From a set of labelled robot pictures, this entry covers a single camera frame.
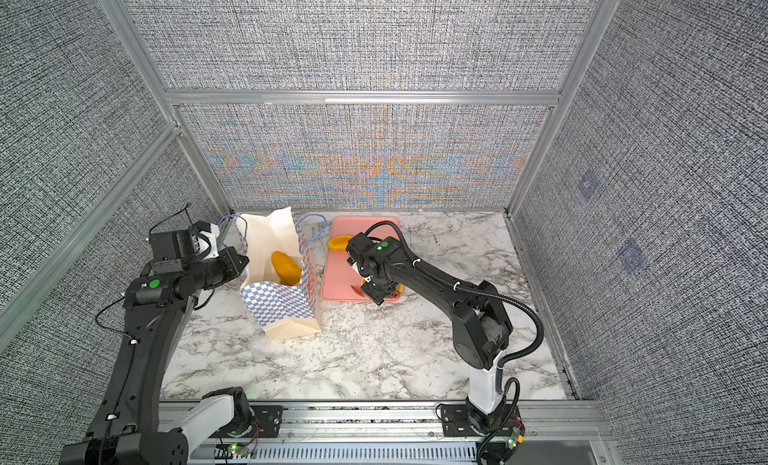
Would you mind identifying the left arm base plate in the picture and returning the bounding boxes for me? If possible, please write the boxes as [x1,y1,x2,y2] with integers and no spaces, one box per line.
[203,403,284,440]

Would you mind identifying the orange oval bread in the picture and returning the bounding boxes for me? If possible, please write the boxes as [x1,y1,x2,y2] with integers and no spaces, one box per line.
[327,235,353,252]

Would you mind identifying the red kitchen tongs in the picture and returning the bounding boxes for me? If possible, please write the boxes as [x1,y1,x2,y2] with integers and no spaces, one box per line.
[351,277,366,299]

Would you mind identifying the aluminium front rail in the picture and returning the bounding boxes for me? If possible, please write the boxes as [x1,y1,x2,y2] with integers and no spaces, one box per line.
[189,400,623,464]

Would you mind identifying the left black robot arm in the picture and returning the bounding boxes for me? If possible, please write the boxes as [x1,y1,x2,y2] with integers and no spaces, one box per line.
[59,221,253,464]

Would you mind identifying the blue checkered paper bag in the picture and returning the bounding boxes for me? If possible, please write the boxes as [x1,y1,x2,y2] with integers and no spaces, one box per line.
[219,207,322,342]

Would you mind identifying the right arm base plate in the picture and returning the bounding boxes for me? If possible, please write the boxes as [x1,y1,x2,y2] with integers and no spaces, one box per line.
[435,401,525,439]

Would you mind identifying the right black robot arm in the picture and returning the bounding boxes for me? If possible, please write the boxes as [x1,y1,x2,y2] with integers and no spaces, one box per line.
[346,233,513,435]

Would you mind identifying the left thin black cable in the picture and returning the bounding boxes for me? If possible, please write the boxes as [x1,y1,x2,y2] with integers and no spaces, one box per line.
[94,202,196,346]

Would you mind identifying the pink plastic tray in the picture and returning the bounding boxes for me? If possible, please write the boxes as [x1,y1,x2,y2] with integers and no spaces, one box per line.
[322,215,400,302]

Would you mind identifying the long brown baguette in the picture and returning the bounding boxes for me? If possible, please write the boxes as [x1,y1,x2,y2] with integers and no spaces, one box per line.
[271,251,303,286]

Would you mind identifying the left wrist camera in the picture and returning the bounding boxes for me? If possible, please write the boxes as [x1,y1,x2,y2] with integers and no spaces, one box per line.
[190,221,220,260]

